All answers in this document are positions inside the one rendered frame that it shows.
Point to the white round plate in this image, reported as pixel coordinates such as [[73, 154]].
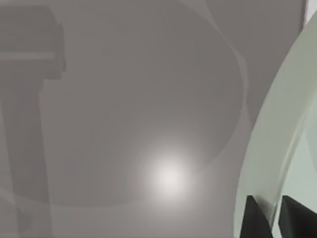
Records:
[[267, 148]]

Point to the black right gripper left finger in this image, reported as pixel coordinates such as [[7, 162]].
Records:
[[252, 220]]

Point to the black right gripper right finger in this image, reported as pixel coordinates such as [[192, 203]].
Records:
[[297, 220]]

